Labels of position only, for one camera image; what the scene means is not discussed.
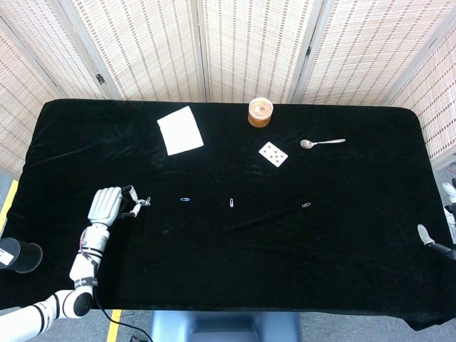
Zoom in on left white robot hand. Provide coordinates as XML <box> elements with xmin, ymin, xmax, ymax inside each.
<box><xmin>87</xmin><ymin>185</ymin><xmax>140</xmax><ymax>224</ymax></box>

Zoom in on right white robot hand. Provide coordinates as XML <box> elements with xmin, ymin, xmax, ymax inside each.
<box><xmin>417</xmin><ymin>180</ymin><xmax>456</xmax><ymax>263</ymax></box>

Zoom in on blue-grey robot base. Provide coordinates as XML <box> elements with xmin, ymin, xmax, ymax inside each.
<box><xmin>148</xmin><ymin>310</ymin><xmax>302</xmax><ymax>342</ymax></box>

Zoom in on black cylinder with white label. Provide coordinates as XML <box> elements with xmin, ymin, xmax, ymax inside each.
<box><xmin>0</xmin><ymin>237</ymin><xmax>43</xmax><ymax>274</ymax></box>

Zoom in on yellow floor tape strip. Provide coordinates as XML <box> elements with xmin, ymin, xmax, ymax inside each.
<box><xmin>106</xmin><ymin>309</ymin><xmax>123</xmax><ymax>342</ymax></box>
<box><xmin>0</xmin><ymin>180</ymin><xmax>19</xmax><ymax>229</ymax></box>

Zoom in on white folded napkin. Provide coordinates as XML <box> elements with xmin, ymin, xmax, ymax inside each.
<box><xmin>156</xmin><ymin>105</ymin><xmax>205</xmax><ymax>157</ymax></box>

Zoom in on metal spoon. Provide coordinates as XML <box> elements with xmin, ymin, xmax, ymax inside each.
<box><xmin>300</xmin><ymin>138</ymin><xmax>346</xmax><ymax>150</ymax></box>

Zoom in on black velvet tablecloth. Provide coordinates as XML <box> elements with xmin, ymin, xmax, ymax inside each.
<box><xmin>6</xmin><ymin>99</ymin><xmax>450</xmax><ymax>332</ymax></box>

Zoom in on playing card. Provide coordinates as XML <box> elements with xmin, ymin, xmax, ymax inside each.
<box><xmin>258</xmin><ymin>140</ymin><xmax>289</xmax><ymax>168</ymax></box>

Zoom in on round wooden container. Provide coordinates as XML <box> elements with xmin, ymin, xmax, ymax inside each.
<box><xmin>247</xmin><ymin>97</ymin><xmax>274</xmax><ymax>128</ymax></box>

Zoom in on woven folding screen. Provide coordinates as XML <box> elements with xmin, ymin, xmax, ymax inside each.
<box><xmin>0</xmin><ymin>0</ymin><xmax>456</xmax><ymax>179</ymax></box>

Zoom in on black cable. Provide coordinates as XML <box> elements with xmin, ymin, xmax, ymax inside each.
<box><xmin>93</xmin><ymin>281</ymin><xmax>150</xmax><ymax>341</ymax></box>

